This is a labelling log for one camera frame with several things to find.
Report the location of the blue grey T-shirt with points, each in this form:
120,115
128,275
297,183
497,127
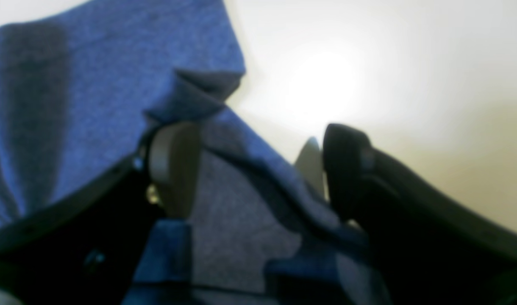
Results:
79,90

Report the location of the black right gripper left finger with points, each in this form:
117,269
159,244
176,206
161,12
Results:
84,249

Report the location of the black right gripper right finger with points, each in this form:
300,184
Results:
430,249

